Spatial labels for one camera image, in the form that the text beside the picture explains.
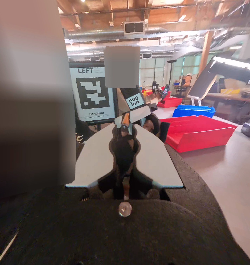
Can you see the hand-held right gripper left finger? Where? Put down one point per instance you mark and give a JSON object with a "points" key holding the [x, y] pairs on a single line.
{"points": [[96, 161]]}

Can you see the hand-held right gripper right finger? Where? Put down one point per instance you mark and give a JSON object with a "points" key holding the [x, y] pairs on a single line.
{"points": [[158, 163]]}

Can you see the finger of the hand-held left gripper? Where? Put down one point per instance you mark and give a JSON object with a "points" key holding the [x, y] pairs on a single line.
{"points": [[119, 120], [139, 115]]}

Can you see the large red storage bin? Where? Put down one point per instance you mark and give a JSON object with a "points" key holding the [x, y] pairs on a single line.
{"points": [[199, 134]]}

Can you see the person's left hand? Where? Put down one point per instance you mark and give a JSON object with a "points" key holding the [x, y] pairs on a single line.
{"points": [[148, 126]]}

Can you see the black printed shirt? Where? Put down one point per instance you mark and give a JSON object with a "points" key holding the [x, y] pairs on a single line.
{"points": [[83, 128]]}

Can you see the black framed marker sign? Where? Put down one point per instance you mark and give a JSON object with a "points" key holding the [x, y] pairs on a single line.
{"points": [[91, 93]]}

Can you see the blue storage bin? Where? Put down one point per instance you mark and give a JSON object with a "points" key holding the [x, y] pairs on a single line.
{"points": [[191, 111]]}

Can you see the black floor lamp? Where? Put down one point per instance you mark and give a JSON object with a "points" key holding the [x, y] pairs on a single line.
{"points": [[172, 61]]}

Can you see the mannequin head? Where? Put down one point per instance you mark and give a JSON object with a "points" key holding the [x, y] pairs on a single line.
{"points": [[188, 79]]}

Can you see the ceiling air vent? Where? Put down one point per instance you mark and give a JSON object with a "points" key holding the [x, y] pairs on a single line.
{"points": [[134, 27]]}

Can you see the dark panel on stand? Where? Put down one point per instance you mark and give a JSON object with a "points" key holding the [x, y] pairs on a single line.
{"points": [[201, 87]]}

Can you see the wood edged office desk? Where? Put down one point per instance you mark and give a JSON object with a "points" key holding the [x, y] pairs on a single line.
{"points": [[230, 96]]}

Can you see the yellow storage bins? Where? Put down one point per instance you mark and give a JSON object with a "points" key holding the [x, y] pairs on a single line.
{"points": [[230, 91]]}

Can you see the grey desktop device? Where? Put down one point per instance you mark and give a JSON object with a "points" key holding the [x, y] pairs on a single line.
{"points": [[249, 128]]}

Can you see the pale wooden board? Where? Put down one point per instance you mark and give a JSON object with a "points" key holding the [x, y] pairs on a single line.
{"points": [[232, 82]]}

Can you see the lit studio light panel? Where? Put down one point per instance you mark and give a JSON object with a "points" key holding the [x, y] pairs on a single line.
{"points": [[236, 63]]}

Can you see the handheld camera rig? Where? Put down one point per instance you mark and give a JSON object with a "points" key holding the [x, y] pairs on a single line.
{"points": [[165, 91], [155, 84]]}

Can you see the silver air duct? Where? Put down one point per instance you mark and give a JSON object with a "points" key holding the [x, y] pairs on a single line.
{"points": [[96, 33]]}

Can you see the wooden support post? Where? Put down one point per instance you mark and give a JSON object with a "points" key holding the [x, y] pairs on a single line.
{"points": [[205, 51]]}

